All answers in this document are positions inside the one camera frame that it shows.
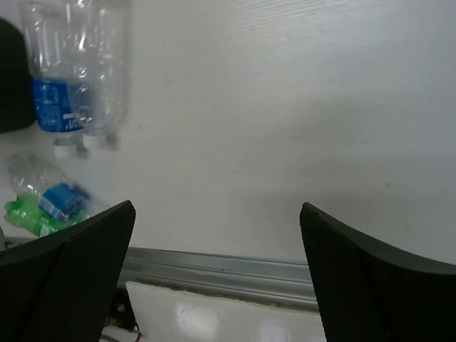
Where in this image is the black plastic bin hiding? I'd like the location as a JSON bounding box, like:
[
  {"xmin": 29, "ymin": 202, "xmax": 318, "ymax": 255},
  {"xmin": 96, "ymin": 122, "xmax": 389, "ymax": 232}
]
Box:
[{"xmin": 0, "ymin": 19, "xmax": 36, "ymax": 133}]

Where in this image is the green plastic bottle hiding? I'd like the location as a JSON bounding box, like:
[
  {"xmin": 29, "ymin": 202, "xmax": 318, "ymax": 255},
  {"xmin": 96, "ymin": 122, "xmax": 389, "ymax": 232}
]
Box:
[{"xmin": 4, "ymin": 194, "xmax": 83, "ymax": 237}]

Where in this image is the clear unlabelled plastic bottle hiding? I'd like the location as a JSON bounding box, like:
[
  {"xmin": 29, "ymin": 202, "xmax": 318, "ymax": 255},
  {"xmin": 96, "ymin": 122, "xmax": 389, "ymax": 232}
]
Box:
[{"xmin": 68, "ymin": 1, "xmax": 129, "ymax": 150}]

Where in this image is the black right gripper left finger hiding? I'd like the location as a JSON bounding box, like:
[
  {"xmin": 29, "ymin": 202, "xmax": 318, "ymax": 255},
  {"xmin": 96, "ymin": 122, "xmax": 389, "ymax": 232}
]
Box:
[{"xmin": 1, "ymin": 200, "xmax": 136, "ymax": 341}]

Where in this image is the clear bottle small blue label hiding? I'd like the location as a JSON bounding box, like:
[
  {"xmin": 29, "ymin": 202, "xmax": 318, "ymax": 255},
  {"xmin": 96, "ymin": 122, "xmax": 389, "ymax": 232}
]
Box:
[{"xmin": 5, "ymin": 153, "xmax": 108, "ymax": 224}]

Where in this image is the aluminium frame rail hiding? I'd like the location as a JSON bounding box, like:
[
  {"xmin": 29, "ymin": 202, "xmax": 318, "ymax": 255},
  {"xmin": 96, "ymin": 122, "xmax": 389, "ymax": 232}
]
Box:
[{"xmin": 118, "ymin": 247, "xmax": 318, "ymax": 312}]

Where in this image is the clear bottle large blue label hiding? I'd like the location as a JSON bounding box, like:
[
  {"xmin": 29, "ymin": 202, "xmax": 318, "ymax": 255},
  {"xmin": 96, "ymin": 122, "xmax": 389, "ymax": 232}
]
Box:
[{"xmin": 19, "ymin": 1, "xmax": 82, "ymax": 159}]

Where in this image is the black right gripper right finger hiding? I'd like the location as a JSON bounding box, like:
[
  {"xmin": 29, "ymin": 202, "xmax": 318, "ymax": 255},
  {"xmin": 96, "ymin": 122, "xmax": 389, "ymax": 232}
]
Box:
[{"xmin": 300, "ymin": 203, "xmax": 455, "ymax": 341}]

